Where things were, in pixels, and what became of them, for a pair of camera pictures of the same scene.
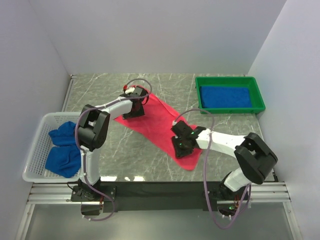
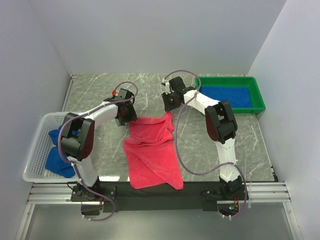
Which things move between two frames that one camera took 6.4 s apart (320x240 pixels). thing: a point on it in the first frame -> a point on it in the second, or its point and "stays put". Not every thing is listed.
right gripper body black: x=180 y=148 -> x=170 y=100
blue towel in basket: x=65 y=159 stays put
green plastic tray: x=229 y=94 stays put
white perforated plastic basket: x=35 y=170 stays put
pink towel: x=157 y=123 -> x=151 y=157
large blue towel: x=214 y=97 stays put
